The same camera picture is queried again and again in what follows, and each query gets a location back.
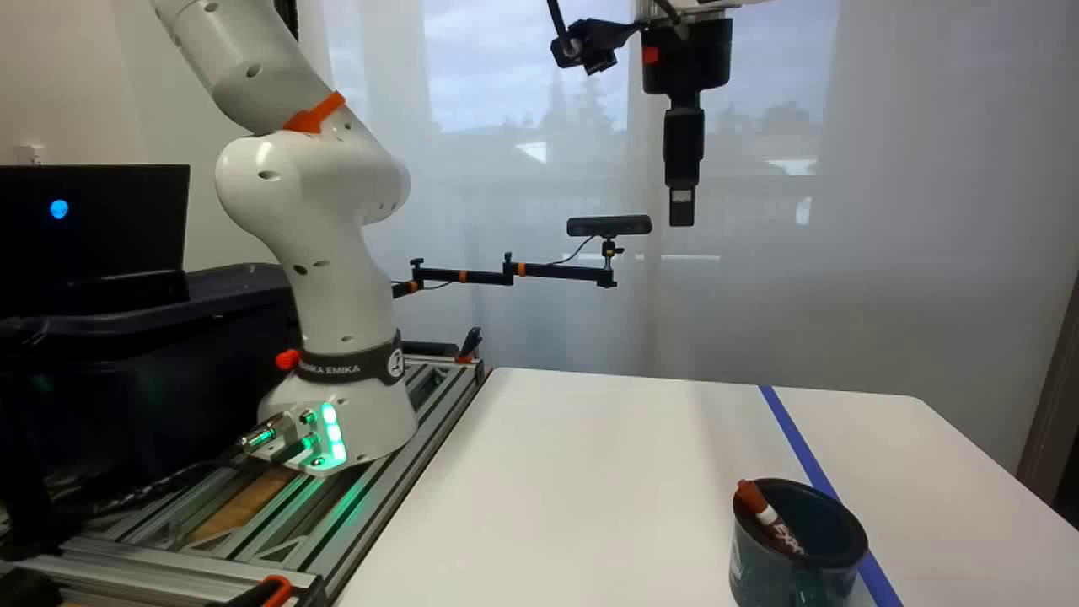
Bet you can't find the black articulated camera mount arm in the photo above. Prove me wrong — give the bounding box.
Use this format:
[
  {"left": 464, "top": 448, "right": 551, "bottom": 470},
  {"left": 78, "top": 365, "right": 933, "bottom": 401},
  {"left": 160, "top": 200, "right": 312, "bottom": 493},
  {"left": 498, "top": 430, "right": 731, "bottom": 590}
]
[{"left": 388, "top": 236, "right": 623, "bottom": 303}]

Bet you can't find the dark teal mug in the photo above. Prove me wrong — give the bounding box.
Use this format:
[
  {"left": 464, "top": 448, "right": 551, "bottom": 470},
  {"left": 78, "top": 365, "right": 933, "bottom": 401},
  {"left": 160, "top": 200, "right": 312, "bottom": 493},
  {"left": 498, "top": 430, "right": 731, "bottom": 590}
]
[{"left": 724, "top": 476, "right": 875, "bottom": 607}]

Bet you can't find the black bar-shaped stereo camera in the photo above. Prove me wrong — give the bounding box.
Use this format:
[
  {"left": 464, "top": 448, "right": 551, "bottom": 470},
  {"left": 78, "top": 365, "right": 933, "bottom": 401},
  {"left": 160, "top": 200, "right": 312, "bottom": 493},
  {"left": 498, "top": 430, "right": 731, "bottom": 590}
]
[{"left": 565, "top": 214, "right": 659, "bottom": 239}]

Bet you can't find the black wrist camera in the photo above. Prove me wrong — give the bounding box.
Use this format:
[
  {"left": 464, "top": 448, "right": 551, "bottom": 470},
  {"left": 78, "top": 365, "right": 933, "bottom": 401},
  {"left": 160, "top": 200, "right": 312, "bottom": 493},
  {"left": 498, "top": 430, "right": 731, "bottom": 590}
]
[{"left": 546, "top": 13, "right": 642, "bottom": 79}]

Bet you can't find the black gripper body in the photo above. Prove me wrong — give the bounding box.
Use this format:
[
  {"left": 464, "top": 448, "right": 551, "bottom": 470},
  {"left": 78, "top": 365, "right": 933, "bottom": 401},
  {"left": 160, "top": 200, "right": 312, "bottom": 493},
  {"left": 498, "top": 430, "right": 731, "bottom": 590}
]
[{"left": 638, "top": 13, "right": 740, "bottom": 193}]

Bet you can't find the black monitor with blue light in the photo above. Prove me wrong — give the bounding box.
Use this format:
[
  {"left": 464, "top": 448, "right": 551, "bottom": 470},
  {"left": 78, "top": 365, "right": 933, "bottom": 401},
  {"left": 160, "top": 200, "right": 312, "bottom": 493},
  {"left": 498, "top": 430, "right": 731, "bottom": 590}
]
[{"left": 0, "top": 163, "right": 194, "bottom": 316}]

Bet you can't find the orange black clamp handle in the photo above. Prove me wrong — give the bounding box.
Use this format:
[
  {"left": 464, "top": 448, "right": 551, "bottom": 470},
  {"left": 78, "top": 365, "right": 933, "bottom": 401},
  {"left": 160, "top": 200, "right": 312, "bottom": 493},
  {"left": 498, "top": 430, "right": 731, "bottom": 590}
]
[
  {"left": 255, "top": 571, "right": 300, "bottom": 607},
  {"left": 452, "top": 324, "right": 489, "bottom": 372}
]

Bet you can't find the black storage cabinet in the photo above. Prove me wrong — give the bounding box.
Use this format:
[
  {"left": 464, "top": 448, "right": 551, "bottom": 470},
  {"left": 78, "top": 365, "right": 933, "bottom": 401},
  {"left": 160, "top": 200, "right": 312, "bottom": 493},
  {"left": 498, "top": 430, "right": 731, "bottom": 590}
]
[{"left": 0, "top": 261, "right": 312, "bottom": 559}]

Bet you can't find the aluminium rail base frame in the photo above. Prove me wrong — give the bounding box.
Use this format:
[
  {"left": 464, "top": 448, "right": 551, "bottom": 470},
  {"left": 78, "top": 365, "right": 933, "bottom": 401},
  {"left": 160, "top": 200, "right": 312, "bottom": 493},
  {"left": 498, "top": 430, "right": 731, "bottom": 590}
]
[{"left": 0, "top": 350, "right": 492, "bottom": 607}]

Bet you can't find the blue tape strip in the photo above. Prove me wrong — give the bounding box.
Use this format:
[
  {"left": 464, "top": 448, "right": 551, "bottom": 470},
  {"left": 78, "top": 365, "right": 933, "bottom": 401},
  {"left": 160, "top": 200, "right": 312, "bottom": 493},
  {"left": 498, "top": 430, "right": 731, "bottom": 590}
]
[{"left": 757, "top": 383, "right": 909, "bottom": 607}]

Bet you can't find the red marker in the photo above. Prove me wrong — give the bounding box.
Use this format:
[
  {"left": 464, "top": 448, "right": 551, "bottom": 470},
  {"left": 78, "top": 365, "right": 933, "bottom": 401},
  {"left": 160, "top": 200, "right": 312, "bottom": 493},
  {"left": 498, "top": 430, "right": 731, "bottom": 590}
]
[{"left": 734, "top": 478, "right": 809, "bottom": 558}]

